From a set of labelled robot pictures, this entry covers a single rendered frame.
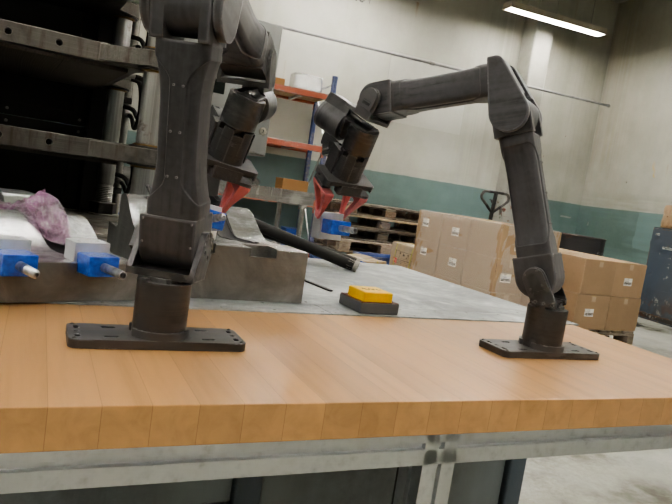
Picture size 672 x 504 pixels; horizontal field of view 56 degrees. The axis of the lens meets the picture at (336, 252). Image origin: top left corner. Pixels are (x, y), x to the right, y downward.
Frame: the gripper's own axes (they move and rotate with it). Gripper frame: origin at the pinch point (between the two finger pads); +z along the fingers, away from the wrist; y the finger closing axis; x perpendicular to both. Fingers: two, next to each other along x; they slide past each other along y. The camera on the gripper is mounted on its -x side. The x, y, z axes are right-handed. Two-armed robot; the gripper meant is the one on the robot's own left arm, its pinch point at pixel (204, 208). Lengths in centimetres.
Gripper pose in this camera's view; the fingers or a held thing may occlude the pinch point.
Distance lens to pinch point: 103.9
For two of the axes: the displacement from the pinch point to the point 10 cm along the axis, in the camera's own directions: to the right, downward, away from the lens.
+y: -8.5, -2.2, -4.7
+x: 3.2, 4.8, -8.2
